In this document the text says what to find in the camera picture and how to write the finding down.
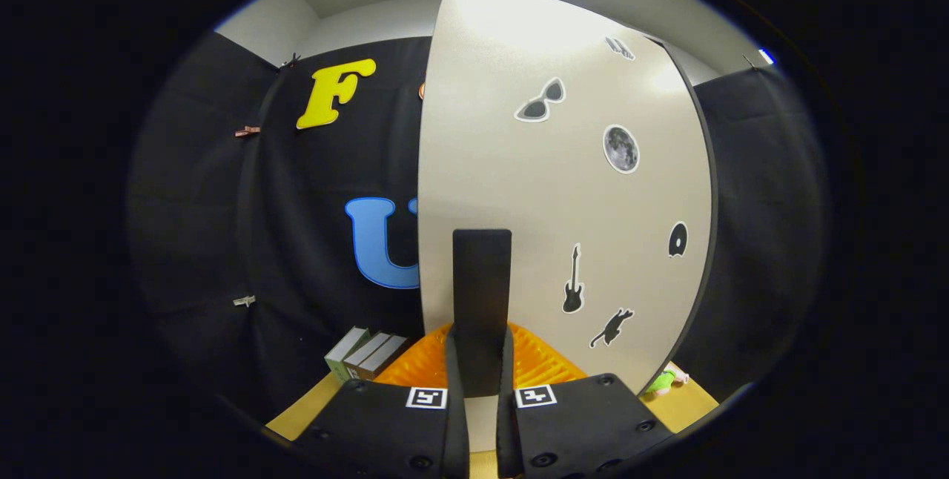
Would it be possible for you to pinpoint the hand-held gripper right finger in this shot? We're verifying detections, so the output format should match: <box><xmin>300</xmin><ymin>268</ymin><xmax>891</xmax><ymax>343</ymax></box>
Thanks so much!
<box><xmin>495</xmin><ymin>322</ymin><xmax>677</xmax><ymax>479</ymax></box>

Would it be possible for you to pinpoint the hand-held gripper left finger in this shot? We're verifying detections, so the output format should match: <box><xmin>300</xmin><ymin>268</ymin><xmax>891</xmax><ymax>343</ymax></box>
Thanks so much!
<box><xmin>293</xmin><ymin>322</ymin><xmax>470</xmax><ymax>479</ymax></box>

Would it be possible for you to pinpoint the green plush toy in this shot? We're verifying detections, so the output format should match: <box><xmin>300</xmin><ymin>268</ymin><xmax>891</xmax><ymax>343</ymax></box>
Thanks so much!
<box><xmin>641</xmin><ymin>362</ymin><xmax>690</xmax><ymax>397</ymax></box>

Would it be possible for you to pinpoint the black backdrop cloth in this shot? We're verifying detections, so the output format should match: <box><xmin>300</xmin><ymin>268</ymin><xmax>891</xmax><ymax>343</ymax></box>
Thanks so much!
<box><xmin>126</xmin><ymin>30</ymin><xmax>831</xmax><ymax>420</ymax></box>

